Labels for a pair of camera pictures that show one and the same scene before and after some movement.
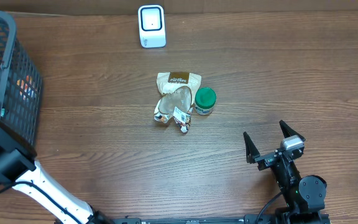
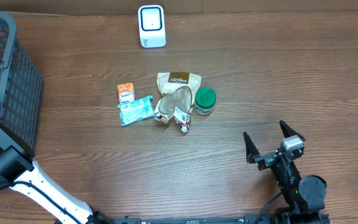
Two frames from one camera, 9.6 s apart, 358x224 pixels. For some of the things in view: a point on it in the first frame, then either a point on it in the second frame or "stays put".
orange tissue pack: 28,87 → 126,93
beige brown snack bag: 179,90 stays put
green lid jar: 204,101 stays put
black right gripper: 266,160 stays put
